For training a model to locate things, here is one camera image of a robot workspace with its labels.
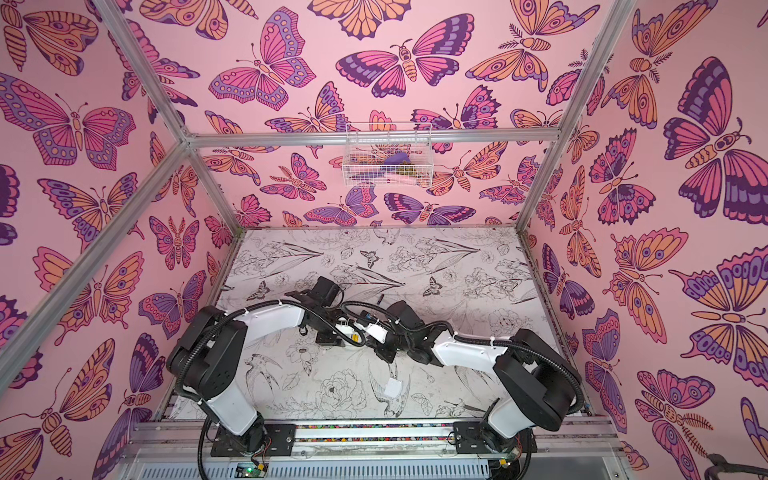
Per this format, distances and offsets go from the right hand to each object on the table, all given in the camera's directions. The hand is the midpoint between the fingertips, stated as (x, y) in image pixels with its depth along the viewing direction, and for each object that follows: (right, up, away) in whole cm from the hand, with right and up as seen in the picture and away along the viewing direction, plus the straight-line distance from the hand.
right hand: (369, 336), depth 84 cm
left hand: (-8, 0, +8) cm, 11 cm away
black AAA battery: (+3, +8, +16) cm, 18 cm away
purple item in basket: (+8, +54, +12) cm, 56 cm away
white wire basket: (+5, +56, +12) cm, 57 cm away
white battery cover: (+7, -14, -2) cm, 16 cm away
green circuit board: (-28, -29, -12) cm, 42 cm away
